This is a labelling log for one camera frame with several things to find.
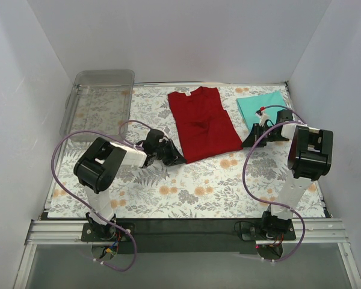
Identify red t shirt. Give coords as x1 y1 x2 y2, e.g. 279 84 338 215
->
168 86 242 164

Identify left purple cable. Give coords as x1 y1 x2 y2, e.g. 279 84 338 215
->
52 120 145 273

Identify clear plastic bin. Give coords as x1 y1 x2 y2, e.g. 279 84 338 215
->
60 69 135 142

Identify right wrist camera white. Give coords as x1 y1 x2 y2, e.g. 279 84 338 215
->
255 107 270 126

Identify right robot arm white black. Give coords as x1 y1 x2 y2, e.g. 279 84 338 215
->
235 105 334 242

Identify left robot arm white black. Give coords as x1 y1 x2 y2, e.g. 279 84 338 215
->
73 129 186 241

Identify aluminium frame rail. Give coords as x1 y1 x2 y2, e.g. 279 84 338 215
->
14 219 361 288

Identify folded teal t shirt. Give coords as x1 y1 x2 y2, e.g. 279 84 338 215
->
236 91 287 130

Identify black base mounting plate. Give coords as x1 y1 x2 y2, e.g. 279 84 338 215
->
81 218 297 253

